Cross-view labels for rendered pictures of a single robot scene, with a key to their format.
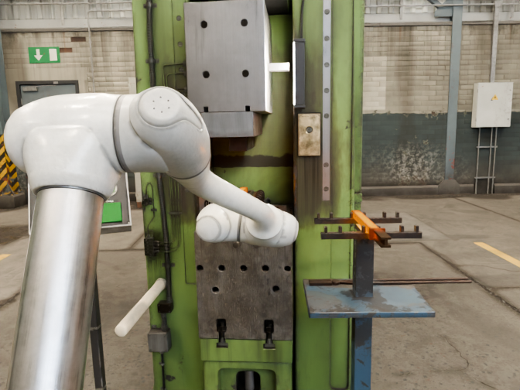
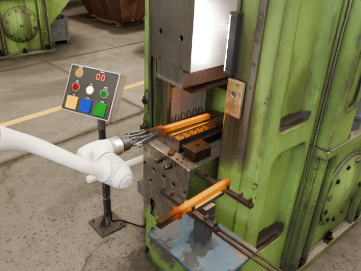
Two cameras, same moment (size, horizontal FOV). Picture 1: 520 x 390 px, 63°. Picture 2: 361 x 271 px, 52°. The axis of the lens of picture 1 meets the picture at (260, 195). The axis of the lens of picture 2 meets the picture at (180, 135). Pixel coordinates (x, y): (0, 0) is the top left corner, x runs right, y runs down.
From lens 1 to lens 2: 1.33 m
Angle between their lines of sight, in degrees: 45
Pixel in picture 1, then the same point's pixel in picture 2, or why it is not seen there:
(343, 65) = (271, 45)
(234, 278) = (159, 180)
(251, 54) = (185, 23)
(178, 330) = not seen: hidden behind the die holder
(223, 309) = (153, 194)
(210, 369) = (147, 223)
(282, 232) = (109, 181)
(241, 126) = (176, 78)
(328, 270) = (234, 206)
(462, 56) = not seen: outside the picture
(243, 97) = (178, 57)
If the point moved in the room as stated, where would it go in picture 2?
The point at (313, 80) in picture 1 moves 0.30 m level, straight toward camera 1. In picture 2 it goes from (244, 52) to (190, 63)
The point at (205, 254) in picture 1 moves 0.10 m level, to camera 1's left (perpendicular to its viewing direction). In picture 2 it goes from (147, 156) to (135, 149)
